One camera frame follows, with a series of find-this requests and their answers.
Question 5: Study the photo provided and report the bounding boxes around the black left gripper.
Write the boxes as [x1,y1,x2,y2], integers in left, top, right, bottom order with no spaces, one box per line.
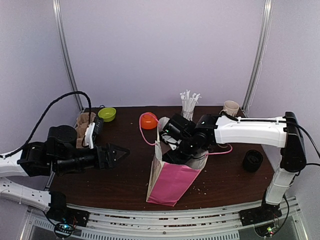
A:
[54,142,130,174]

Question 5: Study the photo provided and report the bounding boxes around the paper cakes bag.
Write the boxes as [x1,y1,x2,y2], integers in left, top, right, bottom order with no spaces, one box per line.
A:
[146,114,217,207]

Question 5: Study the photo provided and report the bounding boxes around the cardboard cup carrier stack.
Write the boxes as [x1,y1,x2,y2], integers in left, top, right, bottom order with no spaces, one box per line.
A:
[75,112,96,149]

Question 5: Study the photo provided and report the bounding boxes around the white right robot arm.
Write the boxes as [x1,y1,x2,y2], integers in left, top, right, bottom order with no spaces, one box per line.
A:
[159,111,307,225]

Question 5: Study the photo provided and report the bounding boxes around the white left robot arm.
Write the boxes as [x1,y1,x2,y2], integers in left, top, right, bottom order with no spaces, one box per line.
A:
[0,125,130,226]

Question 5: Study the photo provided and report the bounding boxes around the green plastic bowl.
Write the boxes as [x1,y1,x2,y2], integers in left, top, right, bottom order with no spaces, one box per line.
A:
[98,107,117,123]

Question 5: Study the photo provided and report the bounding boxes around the orange plastic bowl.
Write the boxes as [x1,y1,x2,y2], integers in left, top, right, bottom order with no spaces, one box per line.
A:
[139,112,158,130]

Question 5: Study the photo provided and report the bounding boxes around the white stirrers in holder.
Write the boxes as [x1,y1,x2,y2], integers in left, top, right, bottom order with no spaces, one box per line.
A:
[179,89,201,121]

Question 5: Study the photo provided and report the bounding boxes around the white ceramic mug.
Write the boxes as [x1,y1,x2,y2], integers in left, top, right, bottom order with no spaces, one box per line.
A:
[220,100,240,117]

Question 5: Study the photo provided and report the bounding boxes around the stack of black lids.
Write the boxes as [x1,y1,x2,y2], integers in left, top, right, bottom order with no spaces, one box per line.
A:
[242,149,263,173]

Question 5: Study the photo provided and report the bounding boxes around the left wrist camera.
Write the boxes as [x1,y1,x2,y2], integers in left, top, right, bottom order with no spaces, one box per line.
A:
[81,117,104,149]

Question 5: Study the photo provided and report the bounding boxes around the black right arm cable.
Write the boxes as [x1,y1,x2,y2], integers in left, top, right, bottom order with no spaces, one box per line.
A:
[219,111,320,167]

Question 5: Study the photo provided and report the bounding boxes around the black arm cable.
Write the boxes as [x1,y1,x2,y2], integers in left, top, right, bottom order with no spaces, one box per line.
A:
[219,111,320,167]
[0,91,92,160]

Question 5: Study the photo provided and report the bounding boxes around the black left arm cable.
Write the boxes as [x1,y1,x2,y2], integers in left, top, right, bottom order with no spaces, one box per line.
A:
[0,91,92,160]

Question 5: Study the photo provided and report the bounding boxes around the left aluminium frame post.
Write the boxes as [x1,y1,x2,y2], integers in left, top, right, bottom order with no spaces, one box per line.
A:
[51,0,85,112]

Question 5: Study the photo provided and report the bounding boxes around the aluminium frame post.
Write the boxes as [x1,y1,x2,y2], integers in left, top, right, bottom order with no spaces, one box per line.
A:
[242,0,274,115]
[51,0,85,112]

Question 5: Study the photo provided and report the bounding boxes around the right aluminium frame post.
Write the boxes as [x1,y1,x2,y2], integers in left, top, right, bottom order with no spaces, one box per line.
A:
[242,0,274,115]

